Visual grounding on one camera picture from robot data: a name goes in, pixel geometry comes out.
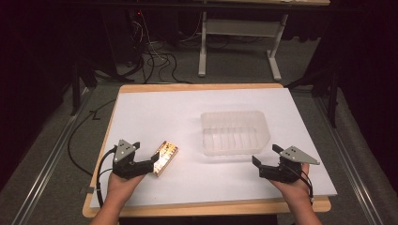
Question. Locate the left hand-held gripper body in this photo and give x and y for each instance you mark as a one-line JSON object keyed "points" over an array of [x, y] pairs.
{"points": [[128, 164]]}

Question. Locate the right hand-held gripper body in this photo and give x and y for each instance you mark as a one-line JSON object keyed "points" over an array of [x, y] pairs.
{"points": [[283, 170]]}

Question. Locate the golden snack packet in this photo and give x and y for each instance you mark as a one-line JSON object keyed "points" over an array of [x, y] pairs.
{"points": [[165, 158]]}

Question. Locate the person's right hand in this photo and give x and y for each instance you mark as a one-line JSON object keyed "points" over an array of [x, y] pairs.
{"points": [[294, 189]]}

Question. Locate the person's left hand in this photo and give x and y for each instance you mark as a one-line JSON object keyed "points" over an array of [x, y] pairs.
{"points": [[122, 187]]}

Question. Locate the clear plastic container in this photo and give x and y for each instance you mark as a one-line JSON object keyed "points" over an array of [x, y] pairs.
{"points": [[234, 132]]}

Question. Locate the grey tape piece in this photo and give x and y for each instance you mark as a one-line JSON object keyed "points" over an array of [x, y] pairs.
{"points": [[88, 189]]}

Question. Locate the white table sheet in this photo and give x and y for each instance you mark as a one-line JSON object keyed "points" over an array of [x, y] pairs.
{"points": [[194, 118]]}

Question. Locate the wooden table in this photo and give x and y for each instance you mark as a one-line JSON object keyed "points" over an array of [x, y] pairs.
{"points": [[200, 211]]}

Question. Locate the black metal stand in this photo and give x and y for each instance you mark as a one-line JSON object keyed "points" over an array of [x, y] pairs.
{"points": [[331, 93], [76, 87]]}

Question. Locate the metal floor rail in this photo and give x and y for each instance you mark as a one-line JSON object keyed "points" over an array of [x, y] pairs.
{"points": [[47, 162], [353, 168]]}

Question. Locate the white desk frame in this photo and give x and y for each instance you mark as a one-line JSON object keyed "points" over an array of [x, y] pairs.
{"points": [[241, 28]]}

